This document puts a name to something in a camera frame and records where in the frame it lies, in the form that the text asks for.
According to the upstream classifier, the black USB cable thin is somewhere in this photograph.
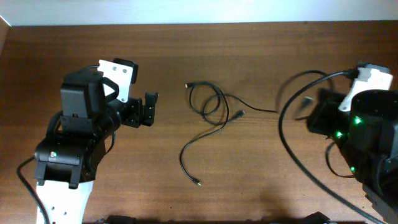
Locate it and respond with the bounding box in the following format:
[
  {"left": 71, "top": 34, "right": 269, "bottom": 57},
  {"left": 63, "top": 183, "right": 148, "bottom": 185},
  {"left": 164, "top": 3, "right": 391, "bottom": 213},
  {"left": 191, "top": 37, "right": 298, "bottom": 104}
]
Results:
[{"left": 178, "top": 81, "right": 233, "bottom": 186}]

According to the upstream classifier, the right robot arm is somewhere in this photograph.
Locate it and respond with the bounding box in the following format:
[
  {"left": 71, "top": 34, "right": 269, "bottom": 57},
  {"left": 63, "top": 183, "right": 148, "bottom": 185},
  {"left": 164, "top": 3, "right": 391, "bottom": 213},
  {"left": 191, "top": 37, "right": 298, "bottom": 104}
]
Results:
[{"left": 307, "top": 88, "right": 397, "bottom": 223}]

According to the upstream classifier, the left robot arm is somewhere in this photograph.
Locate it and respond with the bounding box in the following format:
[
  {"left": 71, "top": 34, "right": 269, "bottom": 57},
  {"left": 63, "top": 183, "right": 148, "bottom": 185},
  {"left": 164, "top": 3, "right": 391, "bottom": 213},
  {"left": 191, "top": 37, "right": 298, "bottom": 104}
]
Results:
[{"left": 34, "top": 69, "right": 159, "bottom": 223}]

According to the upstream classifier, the right camera cable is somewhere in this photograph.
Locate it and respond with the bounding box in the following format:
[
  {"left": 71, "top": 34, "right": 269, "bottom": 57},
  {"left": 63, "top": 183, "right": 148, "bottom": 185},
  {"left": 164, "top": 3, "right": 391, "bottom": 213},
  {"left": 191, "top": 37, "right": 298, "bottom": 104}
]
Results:
[{"left": 277, "top": 70, "right": 386, "bottom": 224}]

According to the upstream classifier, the camera cable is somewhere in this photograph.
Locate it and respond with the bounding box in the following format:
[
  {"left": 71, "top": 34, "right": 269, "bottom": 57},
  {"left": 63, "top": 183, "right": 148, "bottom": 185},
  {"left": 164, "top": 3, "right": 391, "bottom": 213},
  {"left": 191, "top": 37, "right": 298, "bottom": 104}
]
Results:
[
  {"left": 277, "top": 70, "right": 386, "bottom": 224},
  {"left": 16, "top": 155, "right": 50, "bottom": 224}
]

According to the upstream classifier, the left camera cable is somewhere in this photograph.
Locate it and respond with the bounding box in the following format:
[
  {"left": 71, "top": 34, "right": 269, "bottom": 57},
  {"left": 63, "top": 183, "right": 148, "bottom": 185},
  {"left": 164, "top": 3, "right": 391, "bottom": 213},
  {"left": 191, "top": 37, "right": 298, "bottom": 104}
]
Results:
[{"left": 16, "top": 155, "right": 50, "bottom": 224}]

